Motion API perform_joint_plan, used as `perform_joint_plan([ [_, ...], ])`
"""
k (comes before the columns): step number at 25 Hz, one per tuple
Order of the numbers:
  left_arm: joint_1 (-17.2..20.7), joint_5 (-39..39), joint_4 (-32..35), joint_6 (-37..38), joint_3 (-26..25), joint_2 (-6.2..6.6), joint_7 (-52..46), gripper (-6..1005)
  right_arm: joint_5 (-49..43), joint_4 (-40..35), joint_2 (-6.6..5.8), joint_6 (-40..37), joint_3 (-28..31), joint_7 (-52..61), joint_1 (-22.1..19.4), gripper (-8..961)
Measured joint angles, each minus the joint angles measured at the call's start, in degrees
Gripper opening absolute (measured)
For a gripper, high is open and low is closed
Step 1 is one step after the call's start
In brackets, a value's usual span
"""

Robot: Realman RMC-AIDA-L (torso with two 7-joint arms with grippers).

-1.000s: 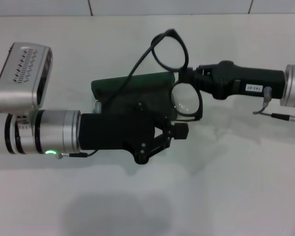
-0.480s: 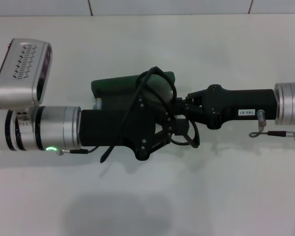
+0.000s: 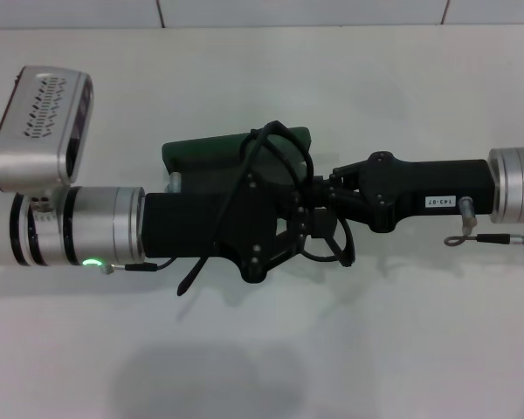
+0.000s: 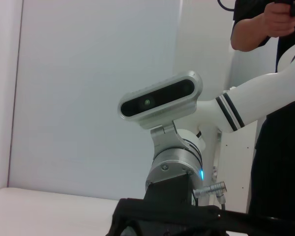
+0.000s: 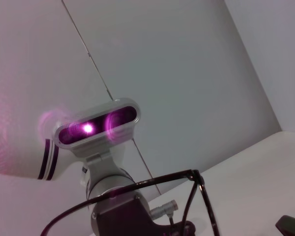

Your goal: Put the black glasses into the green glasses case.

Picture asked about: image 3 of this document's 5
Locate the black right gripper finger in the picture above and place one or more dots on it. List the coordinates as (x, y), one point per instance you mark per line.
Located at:
(349, 198)
(347, 170)

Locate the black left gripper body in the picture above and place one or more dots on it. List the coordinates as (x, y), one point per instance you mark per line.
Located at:
(192, 224)

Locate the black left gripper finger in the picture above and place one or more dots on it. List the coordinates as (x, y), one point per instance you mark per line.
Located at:
(297, 244)
(299, 203)

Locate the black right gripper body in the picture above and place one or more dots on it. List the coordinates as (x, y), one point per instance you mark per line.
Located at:
(419, 187)

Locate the green glasses case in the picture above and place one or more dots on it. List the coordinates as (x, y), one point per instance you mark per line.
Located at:
(201, 150)

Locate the black glasses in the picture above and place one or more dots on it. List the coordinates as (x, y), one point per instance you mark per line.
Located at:
(279, 125)

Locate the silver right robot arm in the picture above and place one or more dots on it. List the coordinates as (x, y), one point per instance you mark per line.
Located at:
(519, 183)

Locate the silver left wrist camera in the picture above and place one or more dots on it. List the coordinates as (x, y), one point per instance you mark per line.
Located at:
(30, 131)

